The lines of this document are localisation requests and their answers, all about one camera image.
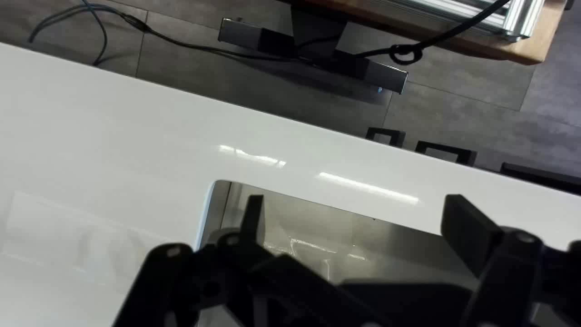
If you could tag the grey metal table foot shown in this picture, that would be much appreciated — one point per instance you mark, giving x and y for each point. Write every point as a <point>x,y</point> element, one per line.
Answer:
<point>382,72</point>

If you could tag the small black frame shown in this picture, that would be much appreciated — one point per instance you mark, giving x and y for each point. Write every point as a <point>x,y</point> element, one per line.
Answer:
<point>387,131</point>

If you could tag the wide black frame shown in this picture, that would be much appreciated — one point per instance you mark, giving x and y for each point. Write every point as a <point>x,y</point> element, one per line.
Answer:
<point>445,145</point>

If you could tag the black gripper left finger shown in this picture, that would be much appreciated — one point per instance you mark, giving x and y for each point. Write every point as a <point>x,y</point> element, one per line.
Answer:
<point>175,283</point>

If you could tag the wooden table top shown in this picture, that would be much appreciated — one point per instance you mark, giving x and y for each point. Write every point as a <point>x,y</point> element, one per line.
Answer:
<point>520,49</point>

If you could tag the aluminium profile frame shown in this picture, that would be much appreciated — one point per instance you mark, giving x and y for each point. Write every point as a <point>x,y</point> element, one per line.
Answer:
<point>509,14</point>

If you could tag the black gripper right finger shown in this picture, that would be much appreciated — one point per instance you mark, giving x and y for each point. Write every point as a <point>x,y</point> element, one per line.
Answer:
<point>514,272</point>

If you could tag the long black bar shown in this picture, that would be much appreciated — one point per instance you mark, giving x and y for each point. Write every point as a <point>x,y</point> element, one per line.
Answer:
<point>545,176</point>

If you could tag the dark table column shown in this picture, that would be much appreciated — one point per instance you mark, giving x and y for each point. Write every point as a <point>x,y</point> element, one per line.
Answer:
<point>315,23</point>

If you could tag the stainless steel sink basin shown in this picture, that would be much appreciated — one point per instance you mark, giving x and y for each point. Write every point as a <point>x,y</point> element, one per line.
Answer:
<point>338,236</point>

